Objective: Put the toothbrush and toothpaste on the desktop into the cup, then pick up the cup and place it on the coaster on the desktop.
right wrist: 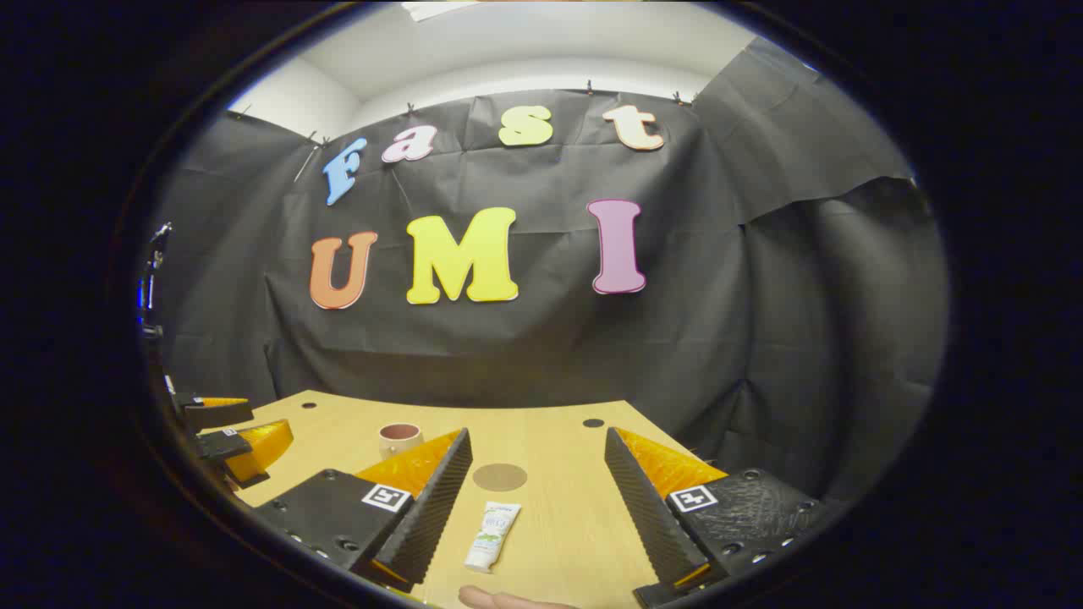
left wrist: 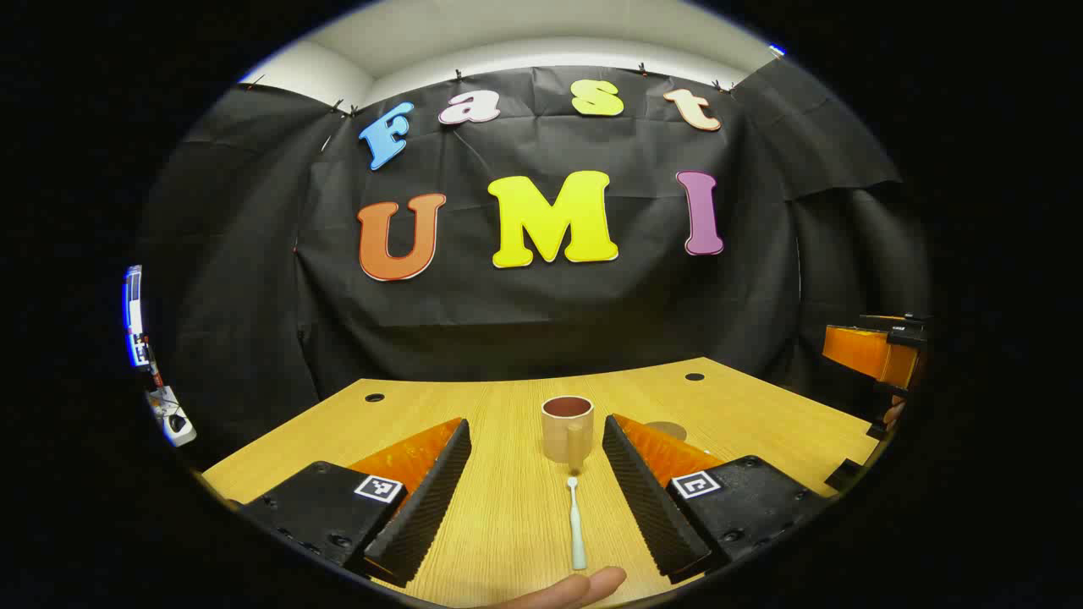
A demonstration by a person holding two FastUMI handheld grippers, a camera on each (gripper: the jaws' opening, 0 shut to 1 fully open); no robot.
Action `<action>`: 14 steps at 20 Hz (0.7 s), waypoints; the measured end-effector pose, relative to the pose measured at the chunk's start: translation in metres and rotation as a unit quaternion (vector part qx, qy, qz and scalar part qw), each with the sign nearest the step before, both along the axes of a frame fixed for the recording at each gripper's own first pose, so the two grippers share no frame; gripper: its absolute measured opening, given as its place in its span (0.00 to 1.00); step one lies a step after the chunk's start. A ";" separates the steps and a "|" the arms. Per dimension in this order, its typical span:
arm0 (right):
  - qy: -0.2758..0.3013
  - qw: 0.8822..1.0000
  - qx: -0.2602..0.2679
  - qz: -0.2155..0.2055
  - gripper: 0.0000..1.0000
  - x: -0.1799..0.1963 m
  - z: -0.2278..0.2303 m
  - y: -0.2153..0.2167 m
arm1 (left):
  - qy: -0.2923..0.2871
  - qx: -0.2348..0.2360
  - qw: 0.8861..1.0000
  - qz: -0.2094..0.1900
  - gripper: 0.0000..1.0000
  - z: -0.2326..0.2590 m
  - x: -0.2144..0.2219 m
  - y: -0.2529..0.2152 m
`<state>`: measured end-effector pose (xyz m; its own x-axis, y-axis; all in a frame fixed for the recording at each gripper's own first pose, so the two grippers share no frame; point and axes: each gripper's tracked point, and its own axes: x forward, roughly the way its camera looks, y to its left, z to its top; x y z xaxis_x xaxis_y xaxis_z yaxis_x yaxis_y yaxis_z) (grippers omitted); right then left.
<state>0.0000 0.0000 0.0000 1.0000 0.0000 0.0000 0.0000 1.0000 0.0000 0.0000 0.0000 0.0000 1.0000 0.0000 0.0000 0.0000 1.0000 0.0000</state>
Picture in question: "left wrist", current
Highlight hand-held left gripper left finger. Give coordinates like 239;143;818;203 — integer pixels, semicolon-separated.
239;417;473;589

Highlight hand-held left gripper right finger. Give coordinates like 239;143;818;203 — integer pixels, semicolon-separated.
602;414;832;586

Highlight pale green toothbrush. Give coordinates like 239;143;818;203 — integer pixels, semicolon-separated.
566;476;588;572

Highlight beige cup with brown inside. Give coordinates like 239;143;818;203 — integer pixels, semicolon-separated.
541;395;595;464

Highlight wooden desktop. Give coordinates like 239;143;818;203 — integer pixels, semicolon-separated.
201;357;885;608

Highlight black backdrop cloth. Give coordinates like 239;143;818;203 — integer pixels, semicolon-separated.
140;58;932;462

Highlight white power strip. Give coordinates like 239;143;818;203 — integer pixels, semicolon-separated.
146;385;198;447

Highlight white printed board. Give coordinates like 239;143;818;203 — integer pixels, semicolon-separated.
124;265;153;370

